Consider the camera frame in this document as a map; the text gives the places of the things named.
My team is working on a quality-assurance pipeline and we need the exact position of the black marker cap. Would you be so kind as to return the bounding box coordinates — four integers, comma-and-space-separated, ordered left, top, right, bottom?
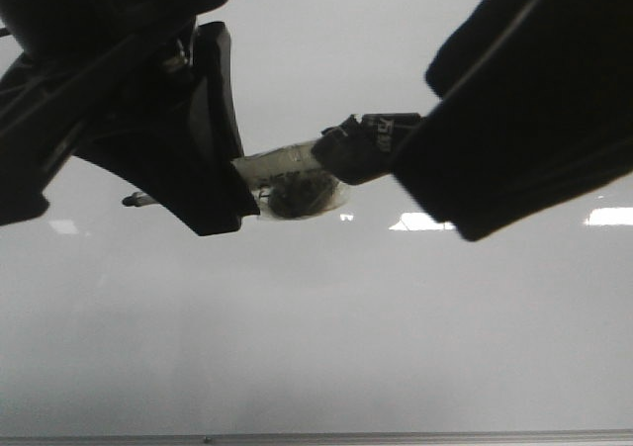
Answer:
312, 113, 425, 186

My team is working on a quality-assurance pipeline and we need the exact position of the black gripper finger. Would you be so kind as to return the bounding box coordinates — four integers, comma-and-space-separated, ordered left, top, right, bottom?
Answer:
391, 0, 632, 241
75, 22, 259, 236

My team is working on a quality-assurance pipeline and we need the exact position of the whiteboard marker pen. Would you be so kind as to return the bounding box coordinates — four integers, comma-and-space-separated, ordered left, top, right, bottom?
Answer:
123, 139, 350, 221

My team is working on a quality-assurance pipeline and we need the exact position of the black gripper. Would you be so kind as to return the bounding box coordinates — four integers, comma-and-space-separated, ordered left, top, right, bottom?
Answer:
1, 0, 228, 225

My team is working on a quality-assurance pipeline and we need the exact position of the grey aluminium whiteboard frame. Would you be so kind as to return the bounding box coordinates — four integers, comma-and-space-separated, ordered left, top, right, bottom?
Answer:
1, 429, 632, 445

